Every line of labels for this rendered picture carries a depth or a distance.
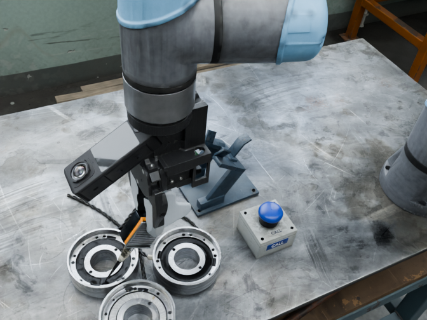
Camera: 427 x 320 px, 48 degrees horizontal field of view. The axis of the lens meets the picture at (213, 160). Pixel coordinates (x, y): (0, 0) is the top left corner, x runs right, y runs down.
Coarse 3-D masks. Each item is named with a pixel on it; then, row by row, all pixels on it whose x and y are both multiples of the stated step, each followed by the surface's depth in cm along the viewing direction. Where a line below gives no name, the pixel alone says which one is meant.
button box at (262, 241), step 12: (240, 216) 79; (252, 216) 78; (240, 228) 80; (252, 228) 76; (264, 228) 77; (276, 228) 77; (288, 228) 77; (252, 240) 77; (264, 240) 75; (276, 240) 76; (288, 240) 78; (252, 252) 78; (264, 252) 77
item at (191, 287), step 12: (180, 228) 76; (192, 228) 76; (168, 240) 75; (156, 252) 74; (180, 252) 75; (192, 252) 75; (216, 252) 74; (156, 264) 71; (204, 264) 73; (216, 264) 73; (156, 276) 72; (168, 276) 71; (216, 276) 72; (168, 288) 71; (180, 288) 70; (192, 288) 70; (204, 288) 71
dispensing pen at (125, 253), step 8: (136, 216) 63; (144, 216) 64; (128, 224) 64; (136, 224) 63; (120, 232) 65; (128, 232) 64; (128, 248) 66; (120, 256) 67; (128, 256) 67; (112, 272) 69
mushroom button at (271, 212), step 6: (264, 204) 76; (270, 204) 76; (276, 204) 76; (258, 210) 76; (264, 210) 75; (270, 210) 75; (276, 210) 76; (282, 210) 76; (264, 216) 75; (270, 216) 75; (276, 216) 75; (282, 216) 76; (270, 222) 75; (276, 222) 75
